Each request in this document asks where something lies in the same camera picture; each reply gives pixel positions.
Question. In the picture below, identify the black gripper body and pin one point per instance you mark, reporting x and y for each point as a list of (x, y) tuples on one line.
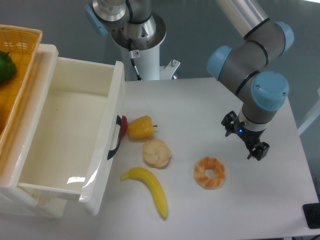
[(250, 138)]

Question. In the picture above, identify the yellow toy bell pepper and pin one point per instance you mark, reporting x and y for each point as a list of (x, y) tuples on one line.
[(141, 128)]

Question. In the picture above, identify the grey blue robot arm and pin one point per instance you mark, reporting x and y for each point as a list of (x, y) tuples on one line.
[(239, 70)]

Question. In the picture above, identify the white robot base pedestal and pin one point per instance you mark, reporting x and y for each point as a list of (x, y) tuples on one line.
[(139, 45)]

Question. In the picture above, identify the orange woven plastic basket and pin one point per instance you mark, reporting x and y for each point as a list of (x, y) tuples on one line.
[(22, 44)]

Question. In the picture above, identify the glazed ring donut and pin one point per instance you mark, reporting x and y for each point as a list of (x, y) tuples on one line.
[(209, 173)]

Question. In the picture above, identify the black device at table edge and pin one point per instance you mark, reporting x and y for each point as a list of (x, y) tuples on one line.
[(312, 215)]

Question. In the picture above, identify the white plastic drawer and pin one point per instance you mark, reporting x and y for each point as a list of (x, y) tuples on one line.
[(67, 159)]

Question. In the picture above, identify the red toy fruit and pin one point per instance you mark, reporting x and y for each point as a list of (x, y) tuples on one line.
[(124, 122)]

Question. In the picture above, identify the white frame at right edge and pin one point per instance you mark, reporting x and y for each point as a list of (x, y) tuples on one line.
[(310, 116)]

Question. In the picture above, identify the yellow toy banana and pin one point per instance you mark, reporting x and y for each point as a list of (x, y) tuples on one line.
[(145, 176)]

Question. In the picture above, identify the white plastic drawer cabinet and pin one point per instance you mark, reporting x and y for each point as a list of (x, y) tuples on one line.
[(14, 199)]

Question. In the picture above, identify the round twisted bread roll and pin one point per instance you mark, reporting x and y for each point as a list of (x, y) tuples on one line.
[(156, 153)]

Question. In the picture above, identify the green toy bell pepper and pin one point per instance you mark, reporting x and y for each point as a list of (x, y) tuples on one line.
[(7, 67)]

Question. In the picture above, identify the black drawer handle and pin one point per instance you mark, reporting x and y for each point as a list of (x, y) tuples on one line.
[(117, 139)]

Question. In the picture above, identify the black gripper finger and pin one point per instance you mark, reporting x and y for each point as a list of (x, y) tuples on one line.
[(229, 122), (257, 151)]

